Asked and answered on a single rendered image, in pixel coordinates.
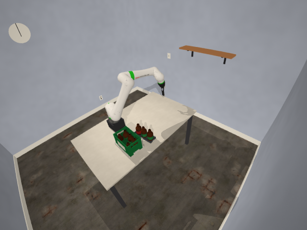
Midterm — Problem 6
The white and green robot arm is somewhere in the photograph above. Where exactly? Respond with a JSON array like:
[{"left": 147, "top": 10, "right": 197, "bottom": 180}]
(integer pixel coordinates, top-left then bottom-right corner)
[{"left": 105, "top": 67, "right": 165, "bottom": 124}]

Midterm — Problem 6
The green bottle crate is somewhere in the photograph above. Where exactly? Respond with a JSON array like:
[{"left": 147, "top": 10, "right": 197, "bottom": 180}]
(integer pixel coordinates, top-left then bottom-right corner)
[{"left": 113, "top": 126, "right": 142, "bottom": 157}]

